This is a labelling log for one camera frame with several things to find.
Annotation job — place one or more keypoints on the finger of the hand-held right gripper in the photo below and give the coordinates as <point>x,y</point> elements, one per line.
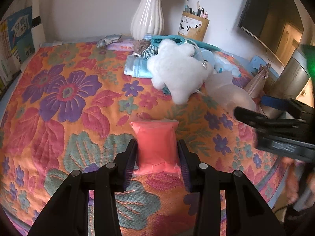
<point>273,102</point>
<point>270,125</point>

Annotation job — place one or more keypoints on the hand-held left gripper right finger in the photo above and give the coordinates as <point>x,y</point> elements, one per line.
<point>184,167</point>

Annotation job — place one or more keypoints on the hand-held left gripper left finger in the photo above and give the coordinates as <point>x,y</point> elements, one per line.
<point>129,167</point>

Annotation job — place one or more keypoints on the pink plastic packet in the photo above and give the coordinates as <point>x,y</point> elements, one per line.
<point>155,145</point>

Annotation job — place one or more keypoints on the blue face mask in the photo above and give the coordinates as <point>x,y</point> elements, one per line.
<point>137,66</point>

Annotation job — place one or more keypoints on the teal cloth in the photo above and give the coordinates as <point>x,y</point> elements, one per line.
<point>167,38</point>

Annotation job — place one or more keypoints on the brown paper bag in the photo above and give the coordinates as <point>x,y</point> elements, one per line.
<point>257,83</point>

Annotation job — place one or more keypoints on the grey metal flask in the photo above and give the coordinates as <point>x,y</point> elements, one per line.
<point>288,78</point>

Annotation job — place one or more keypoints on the clear plastic bag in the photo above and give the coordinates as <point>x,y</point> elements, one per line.
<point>228,91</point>

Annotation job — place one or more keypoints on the light blue plush toy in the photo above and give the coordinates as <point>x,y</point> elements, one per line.
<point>221,64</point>

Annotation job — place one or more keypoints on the floral woven blanket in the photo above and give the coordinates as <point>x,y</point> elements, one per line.
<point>73,127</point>

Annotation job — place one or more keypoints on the white star plush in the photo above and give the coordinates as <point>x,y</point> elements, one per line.
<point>177,71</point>

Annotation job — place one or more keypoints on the bamboo pen holder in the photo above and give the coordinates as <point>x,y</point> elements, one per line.
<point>194,27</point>

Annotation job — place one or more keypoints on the bunch of pens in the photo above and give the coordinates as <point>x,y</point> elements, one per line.
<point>198,11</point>

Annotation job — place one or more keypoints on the purple tissue packet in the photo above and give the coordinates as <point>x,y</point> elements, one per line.
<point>120,45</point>

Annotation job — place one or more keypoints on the grey fabric bow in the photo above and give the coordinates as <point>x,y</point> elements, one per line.
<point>108,39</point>

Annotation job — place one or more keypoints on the clear blue hair clip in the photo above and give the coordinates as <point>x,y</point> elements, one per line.
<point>148,36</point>

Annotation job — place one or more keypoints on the white ribbed vase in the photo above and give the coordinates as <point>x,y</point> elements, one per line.
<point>147,17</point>

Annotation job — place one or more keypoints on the white box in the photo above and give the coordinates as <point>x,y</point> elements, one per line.
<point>38,36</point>

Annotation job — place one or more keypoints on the blue cover book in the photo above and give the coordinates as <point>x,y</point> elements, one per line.
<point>19,27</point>

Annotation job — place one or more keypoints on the black wall screen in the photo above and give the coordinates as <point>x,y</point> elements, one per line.
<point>265,12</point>

